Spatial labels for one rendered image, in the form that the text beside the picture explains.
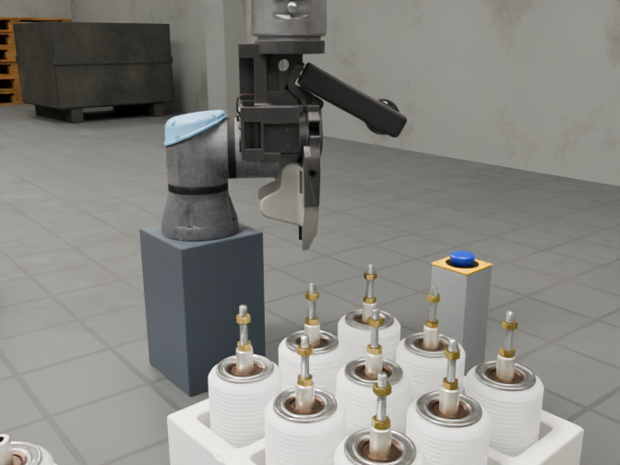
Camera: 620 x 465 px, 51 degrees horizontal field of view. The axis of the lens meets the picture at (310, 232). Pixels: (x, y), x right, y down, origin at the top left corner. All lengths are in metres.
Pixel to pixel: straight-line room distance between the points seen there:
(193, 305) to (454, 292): 0.49
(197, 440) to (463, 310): 0.46
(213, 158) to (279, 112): 0.59
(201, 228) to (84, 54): 4.69
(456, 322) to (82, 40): 5.06
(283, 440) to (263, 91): 0.38
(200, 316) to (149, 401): 0.19
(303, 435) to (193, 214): 0.61
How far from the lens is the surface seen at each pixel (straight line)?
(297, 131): 0.66
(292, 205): 0.67
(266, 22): 0.65
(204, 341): 1.29
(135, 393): 1.36
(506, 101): 3.72
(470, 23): 3.88
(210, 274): 1.25
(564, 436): 0.93
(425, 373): 0.92
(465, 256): 1.08
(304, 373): 0.77
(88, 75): 5.87
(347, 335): 0.99
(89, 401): 1.36
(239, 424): 0.86
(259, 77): 0.66
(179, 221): 1.26
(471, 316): 1.10
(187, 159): 1.23
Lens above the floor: 0.66
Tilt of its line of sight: 16 degrees down
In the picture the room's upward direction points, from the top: straight up
